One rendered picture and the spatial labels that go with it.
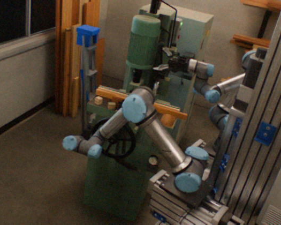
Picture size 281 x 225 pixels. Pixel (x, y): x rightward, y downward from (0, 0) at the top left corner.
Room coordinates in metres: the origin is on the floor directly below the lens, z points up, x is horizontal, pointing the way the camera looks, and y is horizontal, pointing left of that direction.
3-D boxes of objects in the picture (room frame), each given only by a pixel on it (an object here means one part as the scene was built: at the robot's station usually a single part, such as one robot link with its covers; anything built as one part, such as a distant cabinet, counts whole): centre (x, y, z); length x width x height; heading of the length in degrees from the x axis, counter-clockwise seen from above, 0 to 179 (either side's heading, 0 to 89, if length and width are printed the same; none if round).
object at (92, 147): (1.40, 0.20, 0.93); 0.11 x 0.11 x 0.08; 76
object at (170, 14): (2.32, -0.02, 1.16); 0.22 x 0.22 x 0.72; 78
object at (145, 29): (2.04, 0.04, 1.35); 0.18 x 0.18 x 0.31
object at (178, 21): (2.32, -0.17, 1.40); 0.10 x 0.06 x 0.16; 168
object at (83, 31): (2.84, 0.50, 0.58); 0.27 x 0.25 x 1.16; 75
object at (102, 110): (1.93, 0.03, 0.87); 0.61 x 0.30 x 0.06; 78
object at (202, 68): (1.84, -0.35, 1.32); 0.11 x 0.08 x 0.09; 78
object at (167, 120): (1.90, -0.22, 0.92); 0.14 x 0.09 x 0.04; 168
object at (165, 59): (2.22, -0.15, 1.23); 0.09 x 0.08 x 0.15; 168
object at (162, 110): (2.03, -0.02, 0.92); 0.67 x 0.02 x 0.04; 78
